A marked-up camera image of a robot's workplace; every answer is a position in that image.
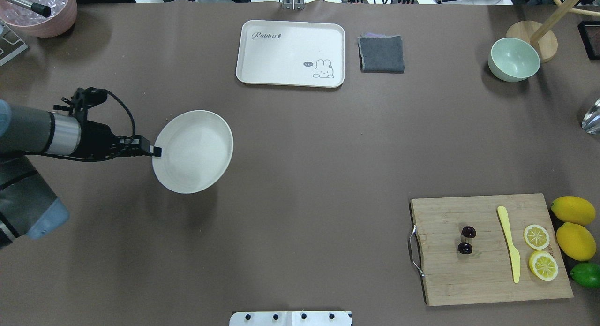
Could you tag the cream round plate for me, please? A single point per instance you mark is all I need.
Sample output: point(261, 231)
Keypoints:
point(197, 148)

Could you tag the cream rabbit tray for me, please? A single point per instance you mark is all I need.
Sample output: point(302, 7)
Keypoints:
point(291, 53)

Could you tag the dark red cherry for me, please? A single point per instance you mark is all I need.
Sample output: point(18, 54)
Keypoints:
point(465, 248)
point(468, 232)

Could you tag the dark framed tray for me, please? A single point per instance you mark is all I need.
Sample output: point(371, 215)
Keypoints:
point(590, 35)

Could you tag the pink bowl of ice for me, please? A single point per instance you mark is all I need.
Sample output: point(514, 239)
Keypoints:
point(62, 18)

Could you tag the metal scoop black tip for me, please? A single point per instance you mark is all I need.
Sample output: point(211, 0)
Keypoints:
point(35, 7)

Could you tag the grey folded cloth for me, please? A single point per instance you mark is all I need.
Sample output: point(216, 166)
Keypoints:
point(381, 53)

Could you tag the wooden cutting board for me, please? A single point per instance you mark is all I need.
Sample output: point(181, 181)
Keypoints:
point(485, 276)

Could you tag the yellow plastic knife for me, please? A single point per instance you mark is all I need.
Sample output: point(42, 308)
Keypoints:
point(514, 254)

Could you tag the mint green bowl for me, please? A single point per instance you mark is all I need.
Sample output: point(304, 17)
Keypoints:
point(513, 60)

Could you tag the lemon slice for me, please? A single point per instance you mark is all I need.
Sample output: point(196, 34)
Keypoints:
point(543, 265)
point(536, 236)

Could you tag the wooden mug tree stand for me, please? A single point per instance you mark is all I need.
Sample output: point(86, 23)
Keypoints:
point(540, 36)

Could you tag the whole yellow lemon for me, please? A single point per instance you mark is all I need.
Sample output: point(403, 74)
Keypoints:
point(576, 241)
point(573, 209)

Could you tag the green lime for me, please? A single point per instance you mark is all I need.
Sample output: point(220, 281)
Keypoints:
point(586, 274)

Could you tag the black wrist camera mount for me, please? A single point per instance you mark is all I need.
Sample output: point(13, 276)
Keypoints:
point(82, 101)

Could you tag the white camera pole base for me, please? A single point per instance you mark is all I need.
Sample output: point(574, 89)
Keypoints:
point(291, 318)

